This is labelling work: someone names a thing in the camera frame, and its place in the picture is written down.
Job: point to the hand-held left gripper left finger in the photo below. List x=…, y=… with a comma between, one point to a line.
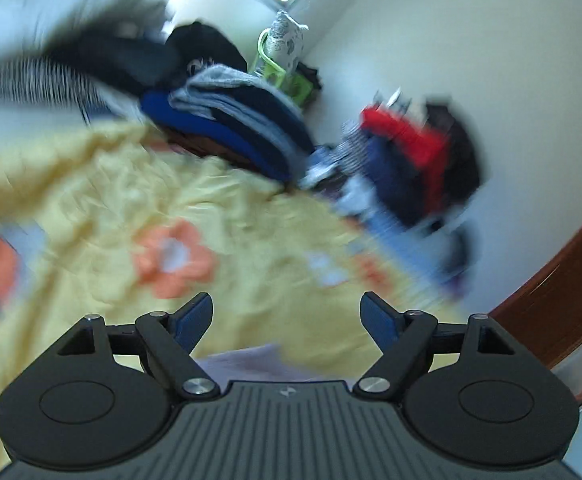
x=193, y=321

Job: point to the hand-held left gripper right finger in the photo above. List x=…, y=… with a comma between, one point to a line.
x=378, y=321

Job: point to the navy blue clothes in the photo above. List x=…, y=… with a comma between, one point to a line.
x=391, y=180

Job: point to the black clothes heap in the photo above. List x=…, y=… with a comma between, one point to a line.
x=458, y=155

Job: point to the pile of folded dark clothes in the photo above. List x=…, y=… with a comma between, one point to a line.
x=231, y=125

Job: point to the blue knit blanket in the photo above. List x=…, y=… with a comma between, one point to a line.
x=411, y=255

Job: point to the yellow flower-print bedspread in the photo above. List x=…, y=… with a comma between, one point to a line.
x=96, y=185

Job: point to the houndstooth cloth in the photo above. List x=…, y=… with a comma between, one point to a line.
x=353, y=145

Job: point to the brown wooden door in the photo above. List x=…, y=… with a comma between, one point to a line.
x=561, y=300

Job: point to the red jacket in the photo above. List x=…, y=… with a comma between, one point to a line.
x=411, y=135

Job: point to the black printed garment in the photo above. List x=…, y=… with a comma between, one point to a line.
x=206, y=47

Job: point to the black white striped cloth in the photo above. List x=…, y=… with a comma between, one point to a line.
x=36, y=85

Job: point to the dark cloth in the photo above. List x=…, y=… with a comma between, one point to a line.
x=116, y=45

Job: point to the floral print pillow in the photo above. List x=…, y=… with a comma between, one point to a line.
x=286, y=40

